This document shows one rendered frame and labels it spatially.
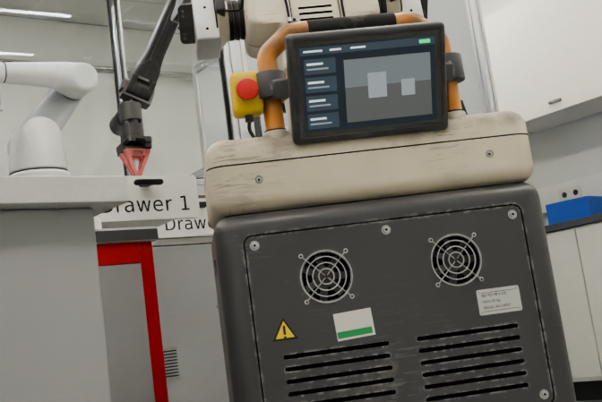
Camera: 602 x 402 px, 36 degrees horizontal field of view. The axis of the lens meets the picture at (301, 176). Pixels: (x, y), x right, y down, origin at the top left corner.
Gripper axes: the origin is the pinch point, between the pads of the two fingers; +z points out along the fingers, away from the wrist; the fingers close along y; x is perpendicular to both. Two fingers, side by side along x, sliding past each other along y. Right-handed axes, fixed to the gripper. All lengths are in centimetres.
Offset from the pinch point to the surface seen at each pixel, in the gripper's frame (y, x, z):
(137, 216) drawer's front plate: 9.8, -4.7, 13.2
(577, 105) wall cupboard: -120, 303, -80
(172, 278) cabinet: -26.2, 17.2, 22.1
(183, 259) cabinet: -26.0, 21.0, 16.6
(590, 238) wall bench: -104, 271, -2
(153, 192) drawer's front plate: 10.0, 0.0, 7.5
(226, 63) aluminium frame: -22, 41, -44
